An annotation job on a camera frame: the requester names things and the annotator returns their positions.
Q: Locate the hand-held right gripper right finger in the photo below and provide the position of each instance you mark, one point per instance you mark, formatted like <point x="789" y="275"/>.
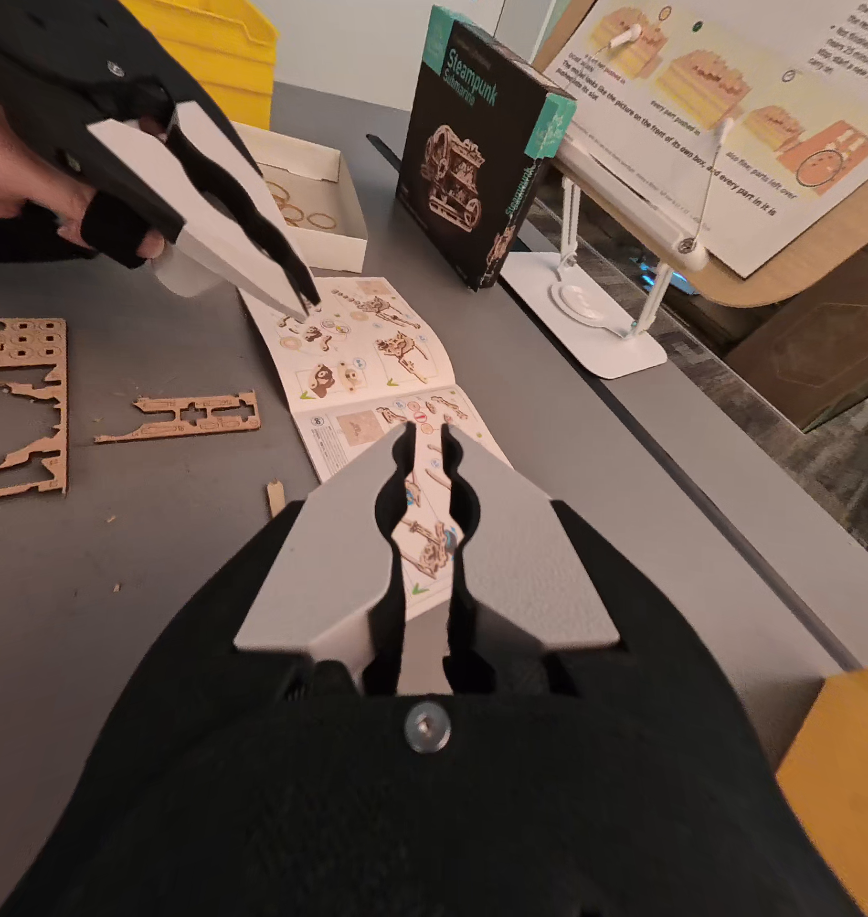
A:
<point x="534" y="573"/>

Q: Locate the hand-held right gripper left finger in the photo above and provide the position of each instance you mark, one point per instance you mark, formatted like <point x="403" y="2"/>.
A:
<point x="319" y="573"/>

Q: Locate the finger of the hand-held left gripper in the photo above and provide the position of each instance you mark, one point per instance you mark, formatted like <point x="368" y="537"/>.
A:
<point x="215" y="140"/>
<point x="162" y="186"/>

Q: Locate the white cardboard tray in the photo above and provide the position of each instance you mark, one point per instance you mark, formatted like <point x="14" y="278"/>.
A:
<point x="334" y="243"/>

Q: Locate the instruction booklet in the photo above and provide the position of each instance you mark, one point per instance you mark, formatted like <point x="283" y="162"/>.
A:
<point x="355" y="344"/>

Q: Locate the black model kit box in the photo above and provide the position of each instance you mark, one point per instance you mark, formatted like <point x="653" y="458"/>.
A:
<point x="462" y="165"/>

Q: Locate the person's left hand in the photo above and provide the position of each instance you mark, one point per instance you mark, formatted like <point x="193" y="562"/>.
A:
<point x="11" y="157"/>

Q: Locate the wooden stick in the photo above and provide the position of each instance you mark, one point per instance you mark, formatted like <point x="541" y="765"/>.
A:
<point x="276" y="498"/>

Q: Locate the laser-cut wooden sheet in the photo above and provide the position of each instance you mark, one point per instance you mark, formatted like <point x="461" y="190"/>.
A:
<point x="54" y="401"/>

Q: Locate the large cardboard box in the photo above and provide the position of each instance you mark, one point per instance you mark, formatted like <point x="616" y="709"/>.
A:
<point x="813" y="351"/>

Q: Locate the wooden frame offcut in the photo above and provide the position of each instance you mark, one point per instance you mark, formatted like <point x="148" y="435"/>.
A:
<point x="240" y="419"/>

